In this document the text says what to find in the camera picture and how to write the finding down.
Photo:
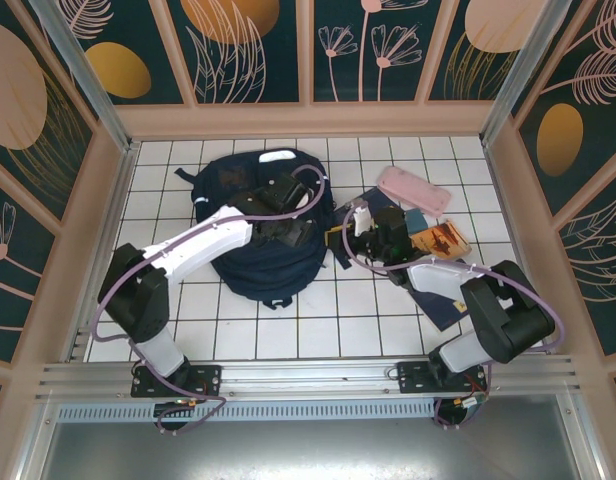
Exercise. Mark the small teal notebook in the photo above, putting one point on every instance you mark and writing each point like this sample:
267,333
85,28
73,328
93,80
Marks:
417,220

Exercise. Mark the navy book with yellow label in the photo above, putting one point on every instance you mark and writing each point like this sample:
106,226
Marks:
368,200
440,312

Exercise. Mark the navy blue backpack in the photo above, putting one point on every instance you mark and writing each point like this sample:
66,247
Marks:
268,270

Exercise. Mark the pink pencil case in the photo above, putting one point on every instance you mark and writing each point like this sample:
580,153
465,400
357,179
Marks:
413,192

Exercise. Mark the orange book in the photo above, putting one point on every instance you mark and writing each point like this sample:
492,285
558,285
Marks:
443,240

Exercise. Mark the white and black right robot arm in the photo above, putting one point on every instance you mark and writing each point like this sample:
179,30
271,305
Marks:
438,280

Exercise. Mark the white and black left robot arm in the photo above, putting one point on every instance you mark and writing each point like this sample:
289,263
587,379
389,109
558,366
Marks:
213,240

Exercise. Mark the small green circuit board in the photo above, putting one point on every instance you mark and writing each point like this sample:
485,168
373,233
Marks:
470,402

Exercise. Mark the aluminium mounting rail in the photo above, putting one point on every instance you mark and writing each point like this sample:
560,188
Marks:
308,375

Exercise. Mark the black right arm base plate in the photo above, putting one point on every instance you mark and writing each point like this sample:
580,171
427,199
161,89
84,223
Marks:
413,380

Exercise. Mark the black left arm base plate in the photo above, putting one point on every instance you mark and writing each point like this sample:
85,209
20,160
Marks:
210,380

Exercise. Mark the aluminium side rail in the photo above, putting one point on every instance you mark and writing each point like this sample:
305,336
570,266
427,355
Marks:
112,215

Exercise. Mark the aluminium corner post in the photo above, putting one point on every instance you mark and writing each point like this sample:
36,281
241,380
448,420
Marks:
521,75
92,85

